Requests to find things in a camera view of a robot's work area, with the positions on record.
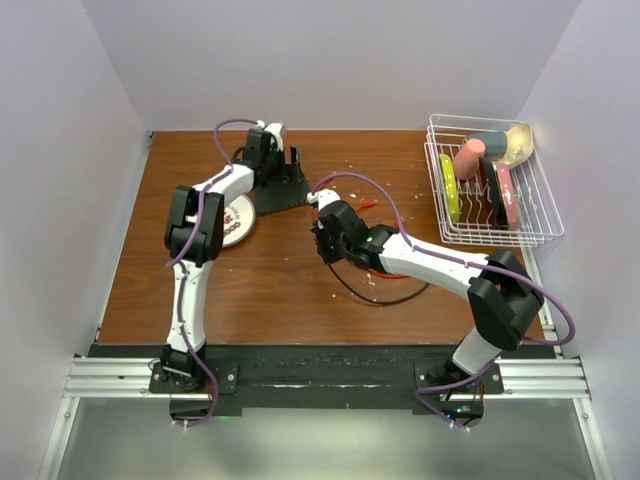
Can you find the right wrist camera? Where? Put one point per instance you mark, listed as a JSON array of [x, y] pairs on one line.
[[323, 197]]

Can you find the white wire dish rack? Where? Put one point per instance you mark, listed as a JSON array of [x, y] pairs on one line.
[[540, 218]]

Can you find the dark green cup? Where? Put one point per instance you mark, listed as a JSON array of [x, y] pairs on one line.
[[495, 142]]

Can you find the pink cup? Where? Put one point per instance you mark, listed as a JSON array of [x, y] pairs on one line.
[[466, 161]]

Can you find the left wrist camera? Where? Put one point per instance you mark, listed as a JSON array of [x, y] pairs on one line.
[[278, 131]]

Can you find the yellow-green plate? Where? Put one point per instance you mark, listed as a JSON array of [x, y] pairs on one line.
[[450, 184]]

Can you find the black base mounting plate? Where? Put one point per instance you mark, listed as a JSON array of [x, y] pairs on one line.
[[338, 376]]

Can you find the beige bowl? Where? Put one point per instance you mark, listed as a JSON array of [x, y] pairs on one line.
[[519, 146]]

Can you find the white round patterned plate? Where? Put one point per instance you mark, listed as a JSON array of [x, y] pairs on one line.
[[238, 220]]

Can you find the pink plate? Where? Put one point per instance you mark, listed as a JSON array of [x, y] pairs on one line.
[[508, 195]]

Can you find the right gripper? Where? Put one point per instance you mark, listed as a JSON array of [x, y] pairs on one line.
[[320, 233]]

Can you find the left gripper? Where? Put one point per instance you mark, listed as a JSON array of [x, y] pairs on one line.
[[281, 177]]

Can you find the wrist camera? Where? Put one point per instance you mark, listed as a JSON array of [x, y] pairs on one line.
[[278, 131], [323, 197]]

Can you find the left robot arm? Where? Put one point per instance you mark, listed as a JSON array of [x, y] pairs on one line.
[[194, 238]]

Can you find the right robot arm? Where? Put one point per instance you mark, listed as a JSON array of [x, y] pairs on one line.
[[502, 303]]

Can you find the aluminium frame rail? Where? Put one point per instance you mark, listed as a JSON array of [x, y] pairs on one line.
[[530, 417]]

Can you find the black network switch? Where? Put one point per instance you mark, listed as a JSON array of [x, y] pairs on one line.
[[280, 196]]

